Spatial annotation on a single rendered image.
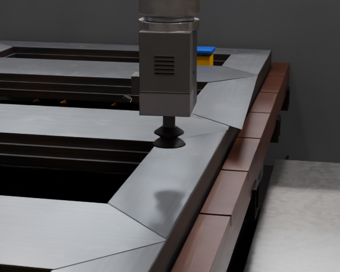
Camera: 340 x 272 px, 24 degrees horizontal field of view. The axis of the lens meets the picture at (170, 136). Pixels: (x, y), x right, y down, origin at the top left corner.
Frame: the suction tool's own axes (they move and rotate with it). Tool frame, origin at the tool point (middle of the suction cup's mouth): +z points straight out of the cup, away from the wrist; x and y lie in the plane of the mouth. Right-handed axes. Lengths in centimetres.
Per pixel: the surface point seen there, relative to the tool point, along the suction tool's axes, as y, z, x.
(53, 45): -100, 4, -44
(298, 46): -102, 3, 19
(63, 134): -15.9, 3.7, -18.5
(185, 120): -26.9, 3.7, -0.9
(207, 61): -81, 4, -2
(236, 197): -1.1, 7.4, 8.8
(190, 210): 9.1, 5.5, 3.8
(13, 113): -27.4, 3.7, -30.2
